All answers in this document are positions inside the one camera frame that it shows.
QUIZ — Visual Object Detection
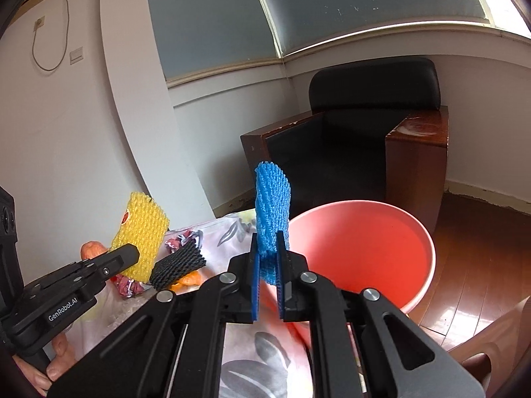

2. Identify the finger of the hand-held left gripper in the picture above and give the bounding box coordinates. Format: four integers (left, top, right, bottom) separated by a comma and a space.
79, 244, 140, 296

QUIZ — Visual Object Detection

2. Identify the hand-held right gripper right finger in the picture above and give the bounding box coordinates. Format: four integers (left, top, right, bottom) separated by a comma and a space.
276, 231, 486, 398

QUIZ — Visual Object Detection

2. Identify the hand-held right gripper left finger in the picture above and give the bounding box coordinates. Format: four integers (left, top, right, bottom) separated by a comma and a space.
47, 232, 262, 398

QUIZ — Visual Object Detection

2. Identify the white orange wrapper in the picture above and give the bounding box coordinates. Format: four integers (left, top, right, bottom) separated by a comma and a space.
109, 274, 146, 298

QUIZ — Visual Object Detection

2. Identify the yellow foam fruit net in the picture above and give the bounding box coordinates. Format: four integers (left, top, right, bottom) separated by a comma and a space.
109, 192, 171, 285

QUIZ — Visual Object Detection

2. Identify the blue foam fruit net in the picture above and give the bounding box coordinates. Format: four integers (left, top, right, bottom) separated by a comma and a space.
254, 161, 293, 287

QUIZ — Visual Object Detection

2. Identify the pink plastic bucket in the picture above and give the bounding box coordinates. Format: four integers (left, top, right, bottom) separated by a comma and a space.
286, 200, 437, 341

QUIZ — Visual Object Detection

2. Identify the person's left hand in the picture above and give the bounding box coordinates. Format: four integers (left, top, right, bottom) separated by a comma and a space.
14, 325, 81, 396

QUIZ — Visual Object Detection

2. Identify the red apple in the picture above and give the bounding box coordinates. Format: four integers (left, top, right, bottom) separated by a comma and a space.
80, 240, 111, 263

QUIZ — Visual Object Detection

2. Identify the black foam fruit net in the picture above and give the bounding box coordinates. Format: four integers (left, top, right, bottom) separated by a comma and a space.
149, 240, 207, 291

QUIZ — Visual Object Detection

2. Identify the pink floral sheet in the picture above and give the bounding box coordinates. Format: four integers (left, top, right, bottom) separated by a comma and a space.
70, 209, 320, 398

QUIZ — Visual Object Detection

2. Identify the colourful crumpled wrapper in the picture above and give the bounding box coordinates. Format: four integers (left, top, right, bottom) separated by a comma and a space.
165, 229, 205, 253

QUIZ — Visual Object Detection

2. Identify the black wooden armchair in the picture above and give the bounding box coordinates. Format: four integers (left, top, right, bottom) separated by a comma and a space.
240, 57, 450, 235

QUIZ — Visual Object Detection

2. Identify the brown plastic chair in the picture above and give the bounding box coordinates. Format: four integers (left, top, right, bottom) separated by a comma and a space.
404, 294, 531, 398

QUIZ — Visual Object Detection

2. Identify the window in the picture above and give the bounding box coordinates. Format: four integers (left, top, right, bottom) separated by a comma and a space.
144, 0, 531, 88

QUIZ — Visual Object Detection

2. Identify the white hanging cable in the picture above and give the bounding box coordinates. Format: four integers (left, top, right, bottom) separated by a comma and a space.
32, 0, 70, 71

